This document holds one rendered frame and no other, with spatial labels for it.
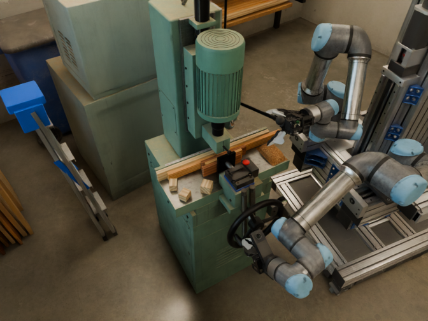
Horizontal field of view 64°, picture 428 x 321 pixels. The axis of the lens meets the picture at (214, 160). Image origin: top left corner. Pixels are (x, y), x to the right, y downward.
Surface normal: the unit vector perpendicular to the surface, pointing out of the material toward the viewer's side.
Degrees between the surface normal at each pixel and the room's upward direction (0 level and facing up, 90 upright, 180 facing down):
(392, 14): 90
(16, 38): 8
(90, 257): 0
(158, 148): 0
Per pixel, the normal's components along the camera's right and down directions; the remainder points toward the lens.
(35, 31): 0.09, -0.62
